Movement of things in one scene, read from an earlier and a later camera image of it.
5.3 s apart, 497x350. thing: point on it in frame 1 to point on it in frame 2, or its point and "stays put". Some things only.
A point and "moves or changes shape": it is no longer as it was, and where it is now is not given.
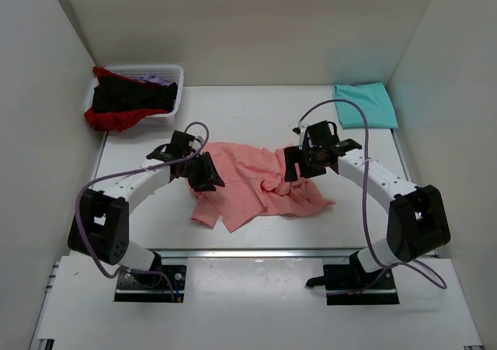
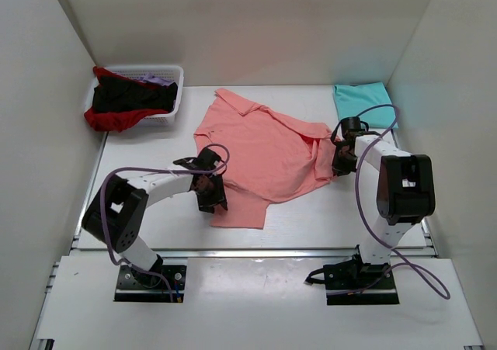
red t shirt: [118, 121] stays put
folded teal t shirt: [374, 100] stays put
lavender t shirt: [152, 77] stays put
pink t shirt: [254, 183] moves or changes shape
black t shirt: [115, 94] stays put
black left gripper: [210, 175] to [206, 203]
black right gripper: [294, 155] to [338, 168]
